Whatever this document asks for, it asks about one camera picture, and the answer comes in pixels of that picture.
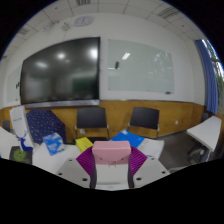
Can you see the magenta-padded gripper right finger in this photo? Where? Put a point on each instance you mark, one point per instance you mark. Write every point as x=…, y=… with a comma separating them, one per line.
x=138, y=161

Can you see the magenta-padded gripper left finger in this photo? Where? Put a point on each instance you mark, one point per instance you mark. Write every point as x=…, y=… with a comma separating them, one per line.
x=85, y=163

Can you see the pink charger block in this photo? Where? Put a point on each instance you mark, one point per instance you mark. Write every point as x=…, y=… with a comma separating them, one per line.
x=111, y=151

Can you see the yellow box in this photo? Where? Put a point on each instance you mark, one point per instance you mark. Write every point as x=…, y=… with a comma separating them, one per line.
x=83, y=143

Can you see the white and blue booklet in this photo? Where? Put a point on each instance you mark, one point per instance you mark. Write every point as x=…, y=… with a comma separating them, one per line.
x=154, y=147

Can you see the blue book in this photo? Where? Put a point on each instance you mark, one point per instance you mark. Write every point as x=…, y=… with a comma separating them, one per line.
x=128, y=137

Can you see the blue tissue box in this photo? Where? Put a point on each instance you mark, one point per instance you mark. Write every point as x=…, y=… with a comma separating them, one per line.
x=53, y=144

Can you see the black chair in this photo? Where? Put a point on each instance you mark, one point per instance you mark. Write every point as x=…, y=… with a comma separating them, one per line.
x=91, y=117
x=144, y=117
x=6, y=125

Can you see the navy dotted bag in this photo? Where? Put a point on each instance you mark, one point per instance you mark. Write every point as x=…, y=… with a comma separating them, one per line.
x=45, y=123

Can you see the white paper bag blue deer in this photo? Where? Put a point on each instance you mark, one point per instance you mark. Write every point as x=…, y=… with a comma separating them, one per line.
x=20, y=128

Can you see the white side table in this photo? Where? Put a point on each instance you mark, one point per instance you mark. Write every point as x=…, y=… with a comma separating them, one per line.
x=208, y=133

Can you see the black whiteboard eraser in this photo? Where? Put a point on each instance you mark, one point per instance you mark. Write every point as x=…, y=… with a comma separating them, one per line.
x=117, y=65

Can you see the blue curtain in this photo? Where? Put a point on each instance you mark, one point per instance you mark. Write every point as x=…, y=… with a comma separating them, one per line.
x=209, y=80

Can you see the glass wall whiteboard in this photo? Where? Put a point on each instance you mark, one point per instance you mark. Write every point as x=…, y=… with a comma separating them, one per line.
x=143, y=68

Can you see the large black wall display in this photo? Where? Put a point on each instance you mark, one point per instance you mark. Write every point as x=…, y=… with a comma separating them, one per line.
x=60, y=71

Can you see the round wall clock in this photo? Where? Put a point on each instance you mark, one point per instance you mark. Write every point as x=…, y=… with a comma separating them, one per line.
x=83, y=21

